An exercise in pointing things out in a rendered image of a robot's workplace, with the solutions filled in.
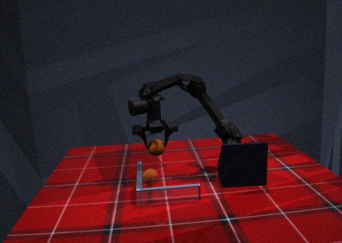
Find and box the grey l-shaped low wall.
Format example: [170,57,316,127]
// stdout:
[136,161,200,192]

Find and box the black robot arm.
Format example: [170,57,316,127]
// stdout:
[128,73,243,144]

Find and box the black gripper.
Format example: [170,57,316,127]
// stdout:
[132,112,178,149]

